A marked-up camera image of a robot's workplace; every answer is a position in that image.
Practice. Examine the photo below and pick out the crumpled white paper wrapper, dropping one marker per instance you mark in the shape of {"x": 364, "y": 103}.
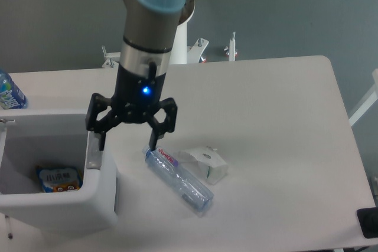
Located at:
{"x": 203, "y": 162}

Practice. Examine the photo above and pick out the snack packet inside bin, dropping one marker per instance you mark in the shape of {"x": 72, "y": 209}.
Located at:
{"x": 59, "y": 179}

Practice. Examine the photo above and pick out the white frame at right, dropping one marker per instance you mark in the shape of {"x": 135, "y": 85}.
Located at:
{"x": 364, "y": 103}

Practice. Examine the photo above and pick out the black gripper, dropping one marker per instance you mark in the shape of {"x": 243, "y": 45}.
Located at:
{"x": 133, "y": 96}

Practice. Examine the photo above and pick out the blue labelled water bottle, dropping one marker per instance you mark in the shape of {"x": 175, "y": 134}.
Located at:
{"x": 11, "y": 95}

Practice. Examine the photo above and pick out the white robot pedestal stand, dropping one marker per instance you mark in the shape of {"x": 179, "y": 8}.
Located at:
{"x": 181, "y": 52}

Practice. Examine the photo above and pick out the black device at table edge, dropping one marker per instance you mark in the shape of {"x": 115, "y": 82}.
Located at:
{"x": 368, "y": 221}

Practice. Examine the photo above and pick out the clear empty plastic bottle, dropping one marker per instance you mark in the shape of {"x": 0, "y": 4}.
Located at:
{"x": 179, "y": 179}

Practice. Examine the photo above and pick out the white push-button trash can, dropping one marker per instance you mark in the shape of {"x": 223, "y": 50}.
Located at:
{"x": 53, "y": 138}

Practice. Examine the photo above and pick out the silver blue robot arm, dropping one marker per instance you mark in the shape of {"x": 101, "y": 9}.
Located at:
{"x": 148, "y": 39}

